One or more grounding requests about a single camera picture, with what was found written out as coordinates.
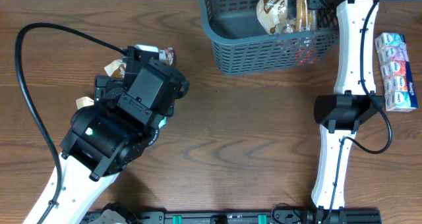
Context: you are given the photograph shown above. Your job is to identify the orange biscuit roll pack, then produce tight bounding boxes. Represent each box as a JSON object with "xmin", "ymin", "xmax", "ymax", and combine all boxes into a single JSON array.
[{"xmin": 293, "ymin": 0, "xmax": 319, "ymax": 67}]

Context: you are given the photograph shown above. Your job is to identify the beige snack bag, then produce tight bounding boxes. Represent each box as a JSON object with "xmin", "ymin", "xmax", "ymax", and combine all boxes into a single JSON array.
[
  {"xmin": 256, "ymin": 0, "xmax": 295, "ymax": 36},
  {"xmin": 76, "ymin": 96, "xmax": 94, "ymax": 109},
  {"xmin": 104, "ymin": 47, "xmax": 175, "ymax": 78}
]

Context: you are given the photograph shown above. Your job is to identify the dark grey plastic basket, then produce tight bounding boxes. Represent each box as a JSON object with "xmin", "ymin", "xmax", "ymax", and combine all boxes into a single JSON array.
[{"xmin": 198, "ymin": 0, "xmax": 339, "ymax": 76}]

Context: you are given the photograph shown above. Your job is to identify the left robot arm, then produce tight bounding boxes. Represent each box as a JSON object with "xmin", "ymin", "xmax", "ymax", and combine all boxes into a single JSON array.
[{"xmin": 24, "ymin": 44, "xmax": 189, "ymax": 223}]

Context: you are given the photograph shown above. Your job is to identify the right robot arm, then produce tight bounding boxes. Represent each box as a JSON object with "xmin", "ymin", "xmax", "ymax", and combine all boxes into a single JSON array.
[{"xmin": 300, "ymin": 0, "xmax": 385, "ymax": 223}]

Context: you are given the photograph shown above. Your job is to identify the teal wet wipes pack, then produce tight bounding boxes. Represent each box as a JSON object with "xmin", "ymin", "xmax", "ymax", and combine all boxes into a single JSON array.
[{"xmin": 158, "ymin": 117, "xmax": 167, "ymax": 129}]

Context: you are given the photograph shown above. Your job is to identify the multicolour tissue pack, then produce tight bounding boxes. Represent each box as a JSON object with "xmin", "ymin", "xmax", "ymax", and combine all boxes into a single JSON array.
[{"xmin": 375, "ymin": 32, "xmax": 419, "ymax": 112}]

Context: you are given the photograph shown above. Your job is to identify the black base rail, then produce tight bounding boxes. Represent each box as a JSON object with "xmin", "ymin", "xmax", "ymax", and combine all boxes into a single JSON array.
[{"xmin": 82, "ymin": 202, "xmax": 382, "ymax": 224}]

